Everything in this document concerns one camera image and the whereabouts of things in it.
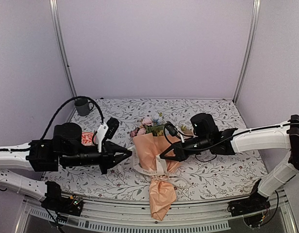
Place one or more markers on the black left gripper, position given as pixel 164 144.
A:
pixel 109 158

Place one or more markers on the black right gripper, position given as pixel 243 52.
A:
pixel 177 157

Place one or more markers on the white lace ribbon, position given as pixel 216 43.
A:
pixel 161 173

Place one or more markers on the beige wrapping paper sheet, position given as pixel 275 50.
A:
pixel 161 194

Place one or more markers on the blue fake flower stem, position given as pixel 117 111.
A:
pixel 157 119

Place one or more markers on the pale pink white flower stem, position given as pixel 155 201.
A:
pixel 146 125

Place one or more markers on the right arm base board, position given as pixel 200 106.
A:
pixel 253 211

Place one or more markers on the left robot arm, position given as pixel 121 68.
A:
pixel 12 159

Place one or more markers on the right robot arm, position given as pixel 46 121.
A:
pixel 278 144

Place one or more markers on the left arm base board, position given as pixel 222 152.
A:
pixel 72 205

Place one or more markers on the red white patterned dish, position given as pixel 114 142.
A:
pixel 86 139

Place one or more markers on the dark grey mug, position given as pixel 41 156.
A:
pixel 83 106

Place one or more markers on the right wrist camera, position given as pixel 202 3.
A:
pixel 172 130

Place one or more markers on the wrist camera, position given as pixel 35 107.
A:
pixel 172 130
pixel 104 132

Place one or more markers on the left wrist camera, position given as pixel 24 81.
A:
pixel 104 132

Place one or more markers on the right aluminium frame post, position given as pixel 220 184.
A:
pixel 250 41

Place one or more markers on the aluminium frame post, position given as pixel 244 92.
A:
pixel 250 41
pixel 60 41

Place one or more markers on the left aluminium frame post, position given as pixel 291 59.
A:
pixel 60 41

